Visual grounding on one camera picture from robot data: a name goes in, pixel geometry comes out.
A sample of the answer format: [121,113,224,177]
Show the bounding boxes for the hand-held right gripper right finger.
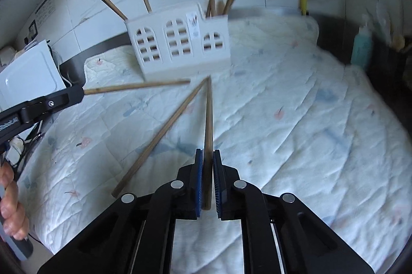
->
[212,149,374,274]

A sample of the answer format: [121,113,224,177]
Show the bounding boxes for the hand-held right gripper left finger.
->
[37,148,204,274]

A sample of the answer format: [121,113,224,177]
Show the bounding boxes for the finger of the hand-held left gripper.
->
[18,85,85,126]

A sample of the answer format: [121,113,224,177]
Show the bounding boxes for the white plastic utensil holder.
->
[124,2,232,82]

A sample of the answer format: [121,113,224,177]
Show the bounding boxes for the person's left hand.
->
[0,161,30,241]

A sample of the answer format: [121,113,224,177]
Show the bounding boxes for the white countertop appliance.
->
[0,39,67,114]

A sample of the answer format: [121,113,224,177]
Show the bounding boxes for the white instruction sticker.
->
[33,0,54,26]

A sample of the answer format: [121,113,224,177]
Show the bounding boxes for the white quilted mat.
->
[14,15,412,274]

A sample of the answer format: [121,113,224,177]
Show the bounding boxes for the teal plastic bottle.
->
[350,15,374,69]

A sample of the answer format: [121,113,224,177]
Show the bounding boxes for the tangled dark cables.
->
[5,121,45,167]

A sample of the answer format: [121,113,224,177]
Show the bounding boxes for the white power cable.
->
[59,63,86,86]

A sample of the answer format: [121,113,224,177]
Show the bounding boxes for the black wall outlet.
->
[24,20,39,45]

